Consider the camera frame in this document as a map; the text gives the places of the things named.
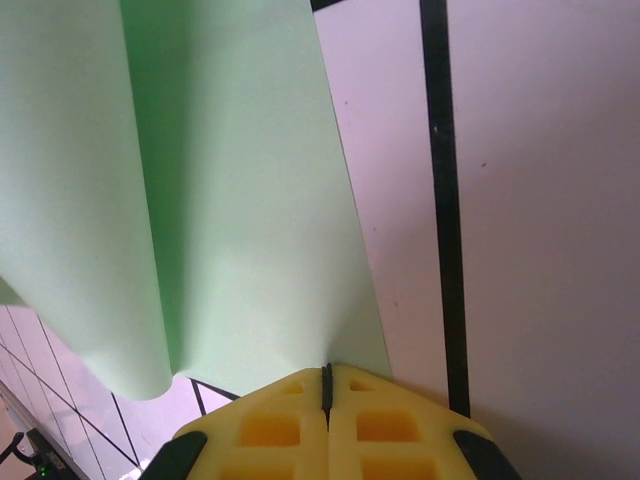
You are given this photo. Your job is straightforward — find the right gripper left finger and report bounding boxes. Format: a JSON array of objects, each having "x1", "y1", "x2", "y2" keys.
[{"x1": 144, "y1": 366, "x2": 332, "y2": 480}]

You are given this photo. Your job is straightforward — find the light green cloth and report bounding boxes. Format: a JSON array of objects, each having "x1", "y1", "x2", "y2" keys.
[{"x1": 0, "y1": 0, "x2": 394, "y2": 403}]

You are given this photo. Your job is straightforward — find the long aluminium mounting rail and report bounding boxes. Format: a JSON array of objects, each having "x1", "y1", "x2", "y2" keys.
[{"x1": 0, "y1": 379, "x2": 76, "y2": 480}]

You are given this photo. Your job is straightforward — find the thin black wire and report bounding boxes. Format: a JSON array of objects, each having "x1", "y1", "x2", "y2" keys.
[{"x1": 0, "y1": 432, "x2": 34, "y2": 464}]

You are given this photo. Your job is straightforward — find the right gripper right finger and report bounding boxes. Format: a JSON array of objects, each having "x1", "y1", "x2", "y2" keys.
[{"x1": 326, "y1": 363, "x2": 521, "y2": 480}]

